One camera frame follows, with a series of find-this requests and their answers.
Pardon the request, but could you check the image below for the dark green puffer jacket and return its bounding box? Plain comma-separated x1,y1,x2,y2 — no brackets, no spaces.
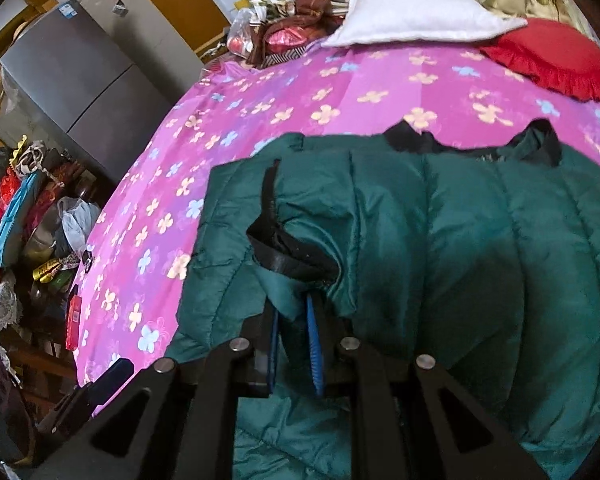
166,119,600,479

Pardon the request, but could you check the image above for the red box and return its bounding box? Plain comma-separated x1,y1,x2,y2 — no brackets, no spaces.
65,285,82,351

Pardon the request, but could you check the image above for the pink floral bed sheet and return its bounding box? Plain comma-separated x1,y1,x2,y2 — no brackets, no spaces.
74,44,600,383

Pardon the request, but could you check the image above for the black car key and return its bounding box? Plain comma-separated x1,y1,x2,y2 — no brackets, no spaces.
82,249,93,274

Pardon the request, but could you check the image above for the white plastic bag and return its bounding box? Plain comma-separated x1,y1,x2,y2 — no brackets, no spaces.
57,197,100,256

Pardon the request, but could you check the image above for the blue cushion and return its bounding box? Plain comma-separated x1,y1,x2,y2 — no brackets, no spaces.
0,170,46,269

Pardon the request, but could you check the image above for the grey refrigerator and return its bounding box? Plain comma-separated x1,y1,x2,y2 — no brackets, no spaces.
0,0,170,183

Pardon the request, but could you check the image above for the red ruffled cushion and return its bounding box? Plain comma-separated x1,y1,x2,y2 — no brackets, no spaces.
479,18,600,102

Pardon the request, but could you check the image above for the pink plastic package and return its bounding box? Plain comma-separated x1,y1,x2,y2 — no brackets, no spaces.
265,26,308,54

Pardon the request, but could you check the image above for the white pillow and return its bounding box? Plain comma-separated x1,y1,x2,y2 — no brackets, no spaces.
323,0,528,48

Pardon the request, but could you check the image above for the brown floral blanket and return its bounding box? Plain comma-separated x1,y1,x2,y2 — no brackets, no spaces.
247,0,349,67

